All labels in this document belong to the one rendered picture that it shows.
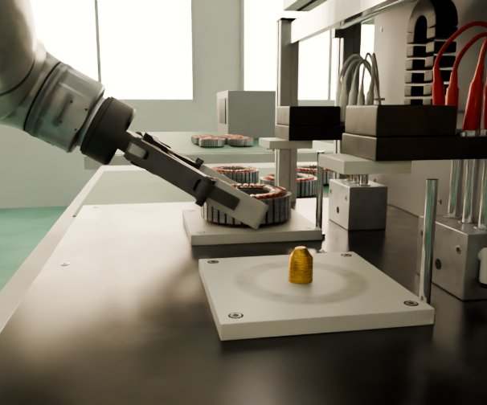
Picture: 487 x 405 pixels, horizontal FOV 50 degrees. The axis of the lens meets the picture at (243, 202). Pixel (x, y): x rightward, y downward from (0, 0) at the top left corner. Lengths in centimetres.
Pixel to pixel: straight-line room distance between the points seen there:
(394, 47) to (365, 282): 49
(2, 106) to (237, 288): 32
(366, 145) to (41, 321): 27
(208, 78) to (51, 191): 182
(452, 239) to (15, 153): 496
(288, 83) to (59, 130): 39
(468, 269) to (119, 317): 27
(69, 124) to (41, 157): 463
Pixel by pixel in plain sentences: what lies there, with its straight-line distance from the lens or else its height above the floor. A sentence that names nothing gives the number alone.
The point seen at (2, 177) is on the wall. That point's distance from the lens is 532.
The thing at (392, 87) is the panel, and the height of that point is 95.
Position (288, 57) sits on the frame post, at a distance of 85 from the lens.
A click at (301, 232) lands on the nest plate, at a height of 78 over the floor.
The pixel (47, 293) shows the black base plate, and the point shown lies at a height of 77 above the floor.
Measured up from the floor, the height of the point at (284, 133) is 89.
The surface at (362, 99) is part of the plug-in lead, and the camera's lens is 70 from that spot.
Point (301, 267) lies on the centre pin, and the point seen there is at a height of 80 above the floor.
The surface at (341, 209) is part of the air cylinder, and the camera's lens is 67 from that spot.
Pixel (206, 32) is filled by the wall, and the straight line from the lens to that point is 519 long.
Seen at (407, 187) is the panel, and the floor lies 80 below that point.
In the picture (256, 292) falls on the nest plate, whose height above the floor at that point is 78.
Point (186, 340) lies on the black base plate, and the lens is 35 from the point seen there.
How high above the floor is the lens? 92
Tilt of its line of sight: 10 degrees down
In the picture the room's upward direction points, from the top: straight up
